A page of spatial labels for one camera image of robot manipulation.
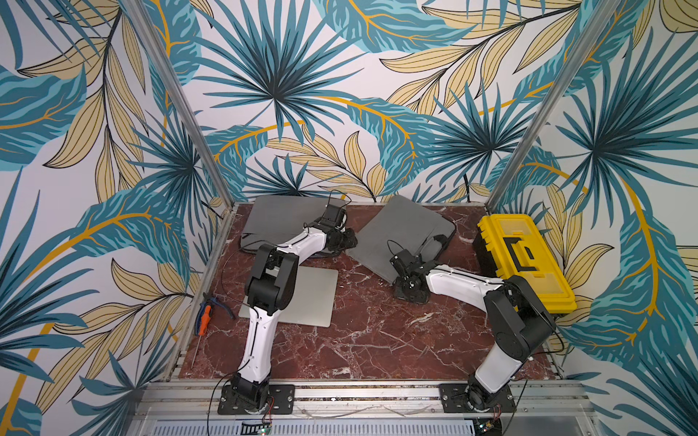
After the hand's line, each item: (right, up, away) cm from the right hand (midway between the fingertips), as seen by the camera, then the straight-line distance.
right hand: (402, 293), depth 93 cm
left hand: (-16, +17, +8) cm, 25 cm away
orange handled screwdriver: (-63, -8, -9) cm, 64 cm away
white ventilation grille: (-26, -29, -23) cm, 46 cm away
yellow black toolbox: (+35, +17, -5) cm, 39 cm away
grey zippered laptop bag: (-51, +27, +23) cm, 63 cm away
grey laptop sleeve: (+3, +24, +16) cm, 29 cm away
